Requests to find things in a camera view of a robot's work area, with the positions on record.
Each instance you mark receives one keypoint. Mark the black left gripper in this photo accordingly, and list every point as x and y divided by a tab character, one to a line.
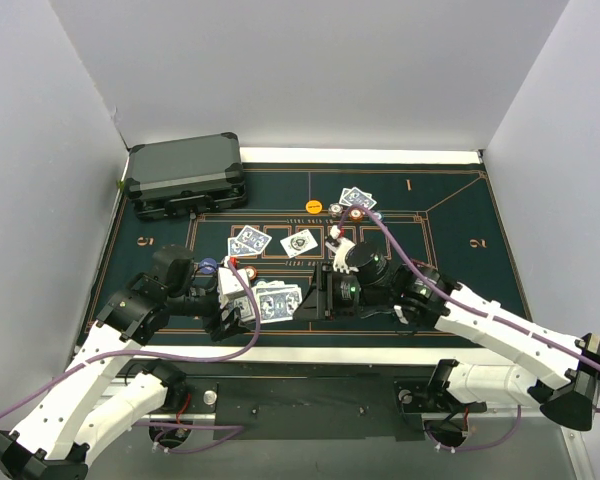
225	314

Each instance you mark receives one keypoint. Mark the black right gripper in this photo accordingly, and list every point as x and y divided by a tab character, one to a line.
323	293

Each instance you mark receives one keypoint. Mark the blue playing card deck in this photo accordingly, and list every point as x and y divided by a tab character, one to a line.
247	308

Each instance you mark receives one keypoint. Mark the blue back playing card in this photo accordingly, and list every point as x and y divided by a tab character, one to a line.
237	249
254	239
277	301
348	195
363	199

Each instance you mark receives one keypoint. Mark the orange red poker chip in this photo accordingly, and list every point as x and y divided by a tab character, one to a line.
356	215
251	272

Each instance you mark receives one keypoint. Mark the ace of spades card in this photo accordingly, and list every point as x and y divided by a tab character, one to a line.
298	243

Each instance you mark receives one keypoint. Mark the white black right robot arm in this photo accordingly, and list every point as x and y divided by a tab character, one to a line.
558	374

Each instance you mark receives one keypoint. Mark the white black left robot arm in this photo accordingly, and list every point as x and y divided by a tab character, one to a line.
105	350

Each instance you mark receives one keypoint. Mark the blue blind button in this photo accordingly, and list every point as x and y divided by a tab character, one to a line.
207	266

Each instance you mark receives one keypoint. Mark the dark green poker mat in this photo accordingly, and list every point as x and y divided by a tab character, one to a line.
444	216

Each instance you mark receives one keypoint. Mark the orange dealer button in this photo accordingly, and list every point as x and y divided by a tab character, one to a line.
313	207

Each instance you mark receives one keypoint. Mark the black aluminium poker case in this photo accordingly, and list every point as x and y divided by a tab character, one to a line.
184	177

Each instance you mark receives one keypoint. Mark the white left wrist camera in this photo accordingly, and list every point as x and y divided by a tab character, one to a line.
228	285

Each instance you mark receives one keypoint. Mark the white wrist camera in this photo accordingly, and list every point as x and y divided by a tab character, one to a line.
228	285
340	247

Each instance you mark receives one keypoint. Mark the aluminium mounting rail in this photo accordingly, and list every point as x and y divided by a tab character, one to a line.
505	442

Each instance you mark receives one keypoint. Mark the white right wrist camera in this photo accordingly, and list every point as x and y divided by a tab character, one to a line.
340	247

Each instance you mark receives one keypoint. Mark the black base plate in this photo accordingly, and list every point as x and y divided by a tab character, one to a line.
284	401

